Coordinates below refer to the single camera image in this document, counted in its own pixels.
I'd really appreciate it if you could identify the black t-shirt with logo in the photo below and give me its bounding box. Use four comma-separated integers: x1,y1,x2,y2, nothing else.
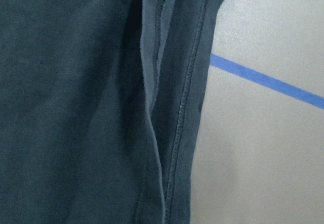
1,0,224,223

